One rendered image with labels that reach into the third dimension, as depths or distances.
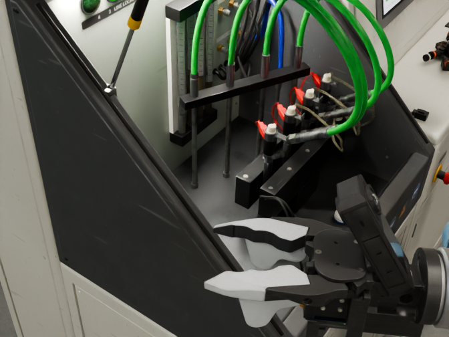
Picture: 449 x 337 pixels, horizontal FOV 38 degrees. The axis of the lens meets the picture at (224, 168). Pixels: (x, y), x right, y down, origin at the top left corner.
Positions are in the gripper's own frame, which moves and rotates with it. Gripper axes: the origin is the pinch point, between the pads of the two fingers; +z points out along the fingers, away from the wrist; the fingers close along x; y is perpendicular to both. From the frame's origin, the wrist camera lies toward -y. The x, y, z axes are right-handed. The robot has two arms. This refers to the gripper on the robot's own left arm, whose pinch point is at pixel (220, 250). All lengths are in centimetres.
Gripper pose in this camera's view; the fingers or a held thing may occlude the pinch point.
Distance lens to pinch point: 61.5
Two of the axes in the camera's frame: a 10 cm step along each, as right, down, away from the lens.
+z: -9.9, -0.8, 0.6
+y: -0.4, 8.4, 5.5
